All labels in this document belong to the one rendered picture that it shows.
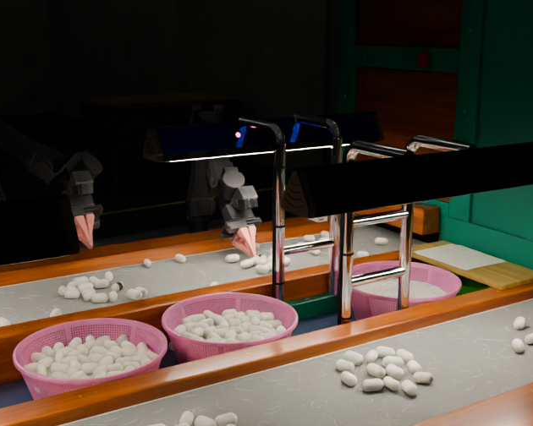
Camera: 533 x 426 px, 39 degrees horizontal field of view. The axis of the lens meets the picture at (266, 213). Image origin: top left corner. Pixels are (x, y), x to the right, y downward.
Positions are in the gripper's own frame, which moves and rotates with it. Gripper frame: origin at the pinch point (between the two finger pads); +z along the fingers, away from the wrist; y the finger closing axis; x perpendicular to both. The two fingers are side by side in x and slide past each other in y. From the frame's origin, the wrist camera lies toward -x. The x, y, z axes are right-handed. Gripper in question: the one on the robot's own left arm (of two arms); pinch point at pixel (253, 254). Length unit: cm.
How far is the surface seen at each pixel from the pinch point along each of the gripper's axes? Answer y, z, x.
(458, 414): -16, 66, -57
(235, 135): -10.8, -13.1, -31.5
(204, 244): -6.3, -11.2, 9.5
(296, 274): -0.4, 14.9, -13.7
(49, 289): -50, -3, 5
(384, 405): -21, 58, -47
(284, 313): -14.4, 28.2, -23.3
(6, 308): -61, 2, 1
